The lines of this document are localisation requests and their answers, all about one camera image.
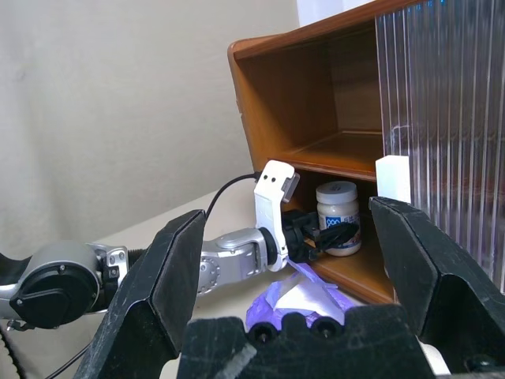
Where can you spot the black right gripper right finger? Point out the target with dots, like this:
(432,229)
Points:
(442,272)

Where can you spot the white-lidded jar blue label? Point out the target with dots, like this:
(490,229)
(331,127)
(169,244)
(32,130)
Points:
(337,205)

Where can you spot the purple tissue pack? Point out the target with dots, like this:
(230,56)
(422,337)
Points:
(300,296)

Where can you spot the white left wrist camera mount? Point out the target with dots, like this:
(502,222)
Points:
(268,197)

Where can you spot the ribbed translucent cabinet door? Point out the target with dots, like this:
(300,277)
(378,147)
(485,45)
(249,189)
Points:
(453,118)

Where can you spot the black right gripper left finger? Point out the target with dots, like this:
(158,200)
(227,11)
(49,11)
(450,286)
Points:
(158,300)

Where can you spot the brown wooden cabinet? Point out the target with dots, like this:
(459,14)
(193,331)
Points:
(276,98)

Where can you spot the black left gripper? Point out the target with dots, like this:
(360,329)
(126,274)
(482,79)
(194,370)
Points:
(300,237)

